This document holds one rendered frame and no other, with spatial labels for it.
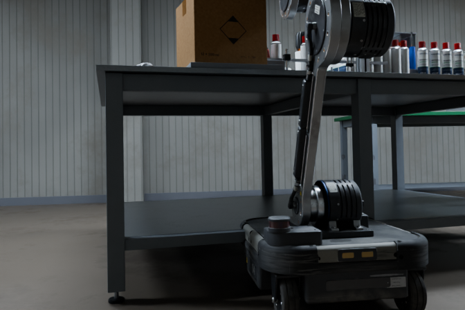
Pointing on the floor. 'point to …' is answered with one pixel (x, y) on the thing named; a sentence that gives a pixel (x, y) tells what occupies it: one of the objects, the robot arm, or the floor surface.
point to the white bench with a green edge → (435, 117)
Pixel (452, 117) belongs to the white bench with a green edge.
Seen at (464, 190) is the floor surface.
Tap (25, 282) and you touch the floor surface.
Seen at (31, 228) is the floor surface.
